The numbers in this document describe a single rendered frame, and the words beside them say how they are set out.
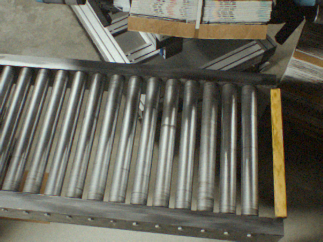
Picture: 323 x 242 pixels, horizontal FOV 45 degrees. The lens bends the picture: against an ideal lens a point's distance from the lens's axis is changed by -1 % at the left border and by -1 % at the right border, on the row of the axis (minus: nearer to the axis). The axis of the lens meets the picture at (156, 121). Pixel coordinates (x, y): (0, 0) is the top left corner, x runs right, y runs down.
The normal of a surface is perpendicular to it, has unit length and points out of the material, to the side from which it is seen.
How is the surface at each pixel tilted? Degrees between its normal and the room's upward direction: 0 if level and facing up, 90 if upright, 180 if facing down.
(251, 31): 69
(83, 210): 0
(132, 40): 0
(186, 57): 0
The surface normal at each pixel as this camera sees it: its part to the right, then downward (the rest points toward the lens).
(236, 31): -0.05, 0.65
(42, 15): -0.02, -0.48
